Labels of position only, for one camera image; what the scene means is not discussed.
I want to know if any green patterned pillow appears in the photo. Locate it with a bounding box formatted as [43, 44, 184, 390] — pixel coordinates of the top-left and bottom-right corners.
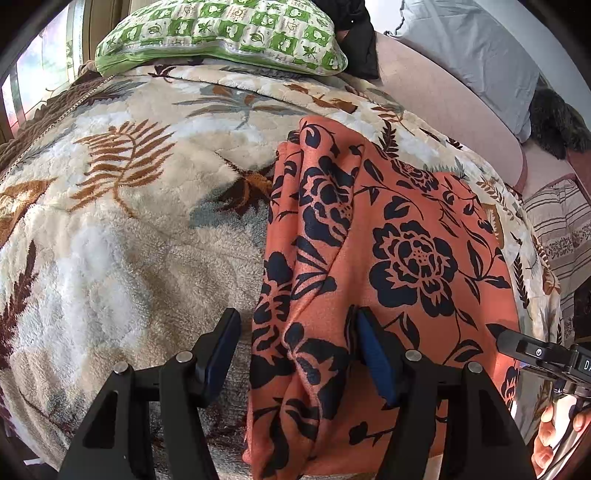
[94, 0, 350, 78]

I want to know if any person's right hand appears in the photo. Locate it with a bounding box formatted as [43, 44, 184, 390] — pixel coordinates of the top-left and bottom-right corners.
[530, 401, 591, 472]

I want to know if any striped beige blanket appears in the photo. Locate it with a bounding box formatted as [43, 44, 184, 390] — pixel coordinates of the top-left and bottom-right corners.
[523, 178, 591, 344]

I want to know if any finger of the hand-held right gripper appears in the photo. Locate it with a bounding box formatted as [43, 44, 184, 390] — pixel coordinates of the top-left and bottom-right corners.
[496, 329, 573, 377]

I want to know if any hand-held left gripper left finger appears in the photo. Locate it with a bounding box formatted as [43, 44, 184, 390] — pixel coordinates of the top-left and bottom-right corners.
[55, 307, 243, 480]

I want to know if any wooden framed window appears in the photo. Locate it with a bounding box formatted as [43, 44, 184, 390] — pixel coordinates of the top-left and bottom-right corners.
[0, 0, 90, 144]

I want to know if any orange floral cloth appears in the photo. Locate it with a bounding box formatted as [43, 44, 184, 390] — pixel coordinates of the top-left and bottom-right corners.
[241, 115, 523, 480]

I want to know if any brown quilted cloth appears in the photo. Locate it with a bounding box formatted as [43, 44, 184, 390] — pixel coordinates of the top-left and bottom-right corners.
[0, 62, 114, 174]

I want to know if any dark furry cloth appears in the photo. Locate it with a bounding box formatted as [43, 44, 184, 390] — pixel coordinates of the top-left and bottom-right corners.
[529, 88, 591, 160]

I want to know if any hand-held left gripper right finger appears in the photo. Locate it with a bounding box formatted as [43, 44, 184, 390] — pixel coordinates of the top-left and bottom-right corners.
[355, 306, 540, 480]

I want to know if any cream leaf-print fleece blanket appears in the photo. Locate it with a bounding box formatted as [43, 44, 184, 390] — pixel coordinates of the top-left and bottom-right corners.
[0, 58, 565, 480]

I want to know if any pink bedsheet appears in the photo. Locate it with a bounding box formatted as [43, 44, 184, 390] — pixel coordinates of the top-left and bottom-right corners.
[373, 30, 579, 197]

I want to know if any grey pillow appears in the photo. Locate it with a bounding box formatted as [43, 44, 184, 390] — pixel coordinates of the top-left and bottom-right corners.
[392, 0, 544, 143]

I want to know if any black cloth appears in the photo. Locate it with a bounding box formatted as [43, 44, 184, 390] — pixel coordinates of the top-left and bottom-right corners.
[318, 0, 380, 80]

